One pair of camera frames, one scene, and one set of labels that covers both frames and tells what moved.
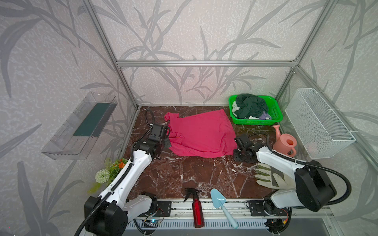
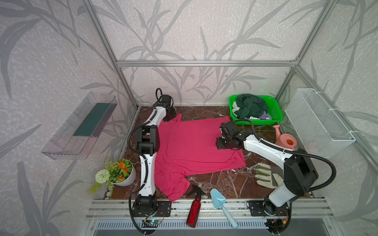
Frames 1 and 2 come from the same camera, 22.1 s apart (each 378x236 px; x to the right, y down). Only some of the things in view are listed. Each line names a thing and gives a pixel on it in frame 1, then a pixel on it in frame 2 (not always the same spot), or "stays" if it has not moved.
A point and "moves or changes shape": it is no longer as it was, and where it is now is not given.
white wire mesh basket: x=324 y=134 stays
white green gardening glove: x=267 y=176 stays
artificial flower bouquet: x=104 y=177 stays
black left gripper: x=165 y=138 to x=171 y=113
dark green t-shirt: x=250 y=104 stays
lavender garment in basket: x=265 y=115 stays
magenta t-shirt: x=207 y=135 moves or changes shape
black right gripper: x=240 y=144 to x=222 y=143
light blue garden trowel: x=218 y=199 stays
